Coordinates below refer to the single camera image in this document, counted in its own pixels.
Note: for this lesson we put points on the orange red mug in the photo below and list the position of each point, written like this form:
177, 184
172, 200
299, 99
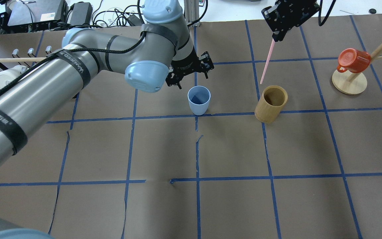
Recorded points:
355, 61

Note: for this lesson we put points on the black power box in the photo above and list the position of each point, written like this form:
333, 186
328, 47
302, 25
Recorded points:
37, 12

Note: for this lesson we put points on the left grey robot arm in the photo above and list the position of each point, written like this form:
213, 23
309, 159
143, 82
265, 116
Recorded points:
164, 54

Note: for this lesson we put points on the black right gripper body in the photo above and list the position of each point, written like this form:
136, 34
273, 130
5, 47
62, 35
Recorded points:
285, 17

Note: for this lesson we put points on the white mug near rack end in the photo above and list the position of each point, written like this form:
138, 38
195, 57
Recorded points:
9, 75

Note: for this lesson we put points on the light blue plastic cup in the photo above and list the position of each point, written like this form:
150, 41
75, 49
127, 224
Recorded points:
199, 98

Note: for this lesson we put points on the wooden dowel rod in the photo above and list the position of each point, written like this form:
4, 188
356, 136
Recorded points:
26, 59

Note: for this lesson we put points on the aluminium extrusion post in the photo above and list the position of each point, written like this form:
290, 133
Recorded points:
192, 12

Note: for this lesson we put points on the black power adapter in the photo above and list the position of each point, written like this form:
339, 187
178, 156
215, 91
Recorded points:
80, 13

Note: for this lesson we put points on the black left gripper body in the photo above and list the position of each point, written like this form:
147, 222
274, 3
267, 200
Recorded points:
185, 67

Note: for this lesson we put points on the wooden mug tree stand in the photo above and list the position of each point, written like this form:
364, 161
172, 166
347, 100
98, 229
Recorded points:
348, 78

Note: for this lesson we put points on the bamboo chopstick holder cup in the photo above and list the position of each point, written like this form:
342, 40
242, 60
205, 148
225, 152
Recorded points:
271, 103

